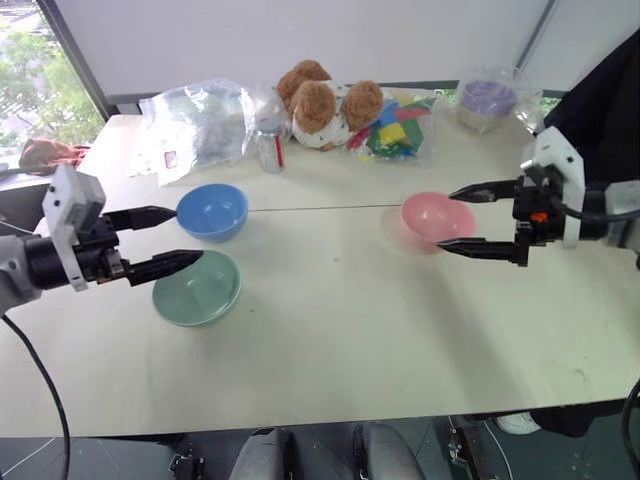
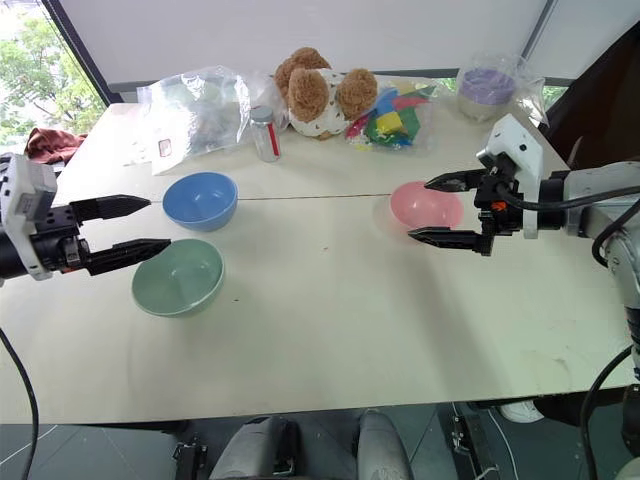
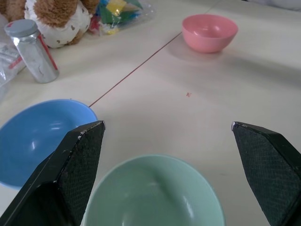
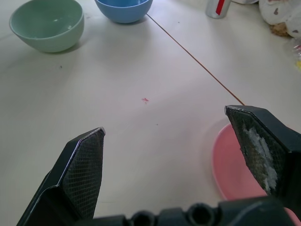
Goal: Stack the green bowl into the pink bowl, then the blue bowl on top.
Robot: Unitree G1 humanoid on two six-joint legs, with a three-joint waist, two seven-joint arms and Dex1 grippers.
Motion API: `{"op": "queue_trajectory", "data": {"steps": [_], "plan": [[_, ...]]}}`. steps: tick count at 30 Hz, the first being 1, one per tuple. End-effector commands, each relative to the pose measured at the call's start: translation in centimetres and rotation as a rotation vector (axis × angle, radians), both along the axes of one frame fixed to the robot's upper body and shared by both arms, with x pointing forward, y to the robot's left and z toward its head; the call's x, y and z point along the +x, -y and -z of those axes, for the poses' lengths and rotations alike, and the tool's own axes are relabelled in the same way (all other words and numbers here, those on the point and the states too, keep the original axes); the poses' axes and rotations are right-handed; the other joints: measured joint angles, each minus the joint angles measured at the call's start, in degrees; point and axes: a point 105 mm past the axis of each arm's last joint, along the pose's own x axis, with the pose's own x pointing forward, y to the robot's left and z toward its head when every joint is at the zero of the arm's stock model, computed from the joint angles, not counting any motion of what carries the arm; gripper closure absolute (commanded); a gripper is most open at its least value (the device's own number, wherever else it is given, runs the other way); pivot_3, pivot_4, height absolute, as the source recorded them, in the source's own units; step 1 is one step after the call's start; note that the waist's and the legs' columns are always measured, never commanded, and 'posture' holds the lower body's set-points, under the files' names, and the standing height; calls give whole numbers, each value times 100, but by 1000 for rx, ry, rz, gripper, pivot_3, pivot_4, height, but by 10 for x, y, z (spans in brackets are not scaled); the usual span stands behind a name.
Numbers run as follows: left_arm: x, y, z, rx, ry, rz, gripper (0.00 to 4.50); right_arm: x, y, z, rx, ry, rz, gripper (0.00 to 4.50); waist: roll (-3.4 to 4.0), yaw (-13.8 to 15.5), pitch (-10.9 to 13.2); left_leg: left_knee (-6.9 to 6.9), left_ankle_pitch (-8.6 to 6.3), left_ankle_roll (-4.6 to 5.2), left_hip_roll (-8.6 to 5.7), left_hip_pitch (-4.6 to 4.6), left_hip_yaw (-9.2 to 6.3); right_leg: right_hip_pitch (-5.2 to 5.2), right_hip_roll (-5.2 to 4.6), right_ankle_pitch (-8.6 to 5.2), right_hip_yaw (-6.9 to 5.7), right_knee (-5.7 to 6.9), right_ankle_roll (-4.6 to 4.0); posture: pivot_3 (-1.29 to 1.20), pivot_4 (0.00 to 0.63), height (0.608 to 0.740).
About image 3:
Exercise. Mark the blue plastic bowl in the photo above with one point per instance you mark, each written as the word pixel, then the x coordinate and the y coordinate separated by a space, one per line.
pixel 30 141

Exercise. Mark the green plastic bowl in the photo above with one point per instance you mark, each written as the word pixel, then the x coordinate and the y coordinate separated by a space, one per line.
pixel 150 193

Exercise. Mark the clear bag of colourful pieces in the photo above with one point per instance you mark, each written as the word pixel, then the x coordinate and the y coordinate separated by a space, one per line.
pixel 117 14

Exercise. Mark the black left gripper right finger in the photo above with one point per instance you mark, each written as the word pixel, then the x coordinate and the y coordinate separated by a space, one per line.
pixel 268 169

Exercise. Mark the red plastic bowl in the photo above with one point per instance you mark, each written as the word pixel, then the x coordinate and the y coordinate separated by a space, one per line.
pixel 209 31

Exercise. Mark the silver can with grey lid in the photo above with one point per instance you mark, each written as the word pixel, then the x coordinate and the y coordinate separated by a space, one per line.
pixel 34 51

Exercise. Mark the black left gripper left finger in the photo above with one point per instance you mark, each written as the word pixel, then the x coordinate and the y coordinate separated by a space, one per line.
pixel 77 169

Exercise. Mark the clear plastic packet with red print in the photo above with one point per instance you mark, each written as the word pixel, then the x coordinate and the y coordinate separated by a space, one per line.
pixel 7 61

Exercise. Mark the brown and white plush toy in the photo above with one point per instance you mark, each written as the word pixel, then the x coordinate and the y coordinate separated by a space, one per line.
pixel 58 21

